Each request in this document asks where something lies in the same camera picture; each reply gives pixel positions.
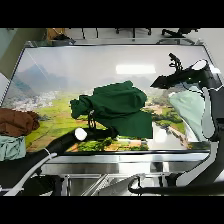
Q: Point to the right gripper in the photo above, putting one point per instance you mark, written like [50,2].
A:
[165,82]

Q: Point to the dark green shirt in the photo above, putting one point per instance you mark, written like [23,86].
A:
[116,106]

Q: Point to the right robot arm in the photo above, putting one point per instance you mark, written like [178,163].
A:
[209,113]

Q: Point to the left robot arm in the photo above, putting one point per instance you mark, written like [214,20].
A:
[60,143]

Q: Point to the pale green garment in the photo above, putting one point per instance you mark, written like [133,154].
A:
[11,148]
[190,106]

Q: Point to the brown garment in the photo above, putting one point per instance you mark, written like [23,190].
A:
[16,121]

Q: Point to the silver frame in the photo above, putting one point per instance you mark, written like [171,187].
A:
[116,168]

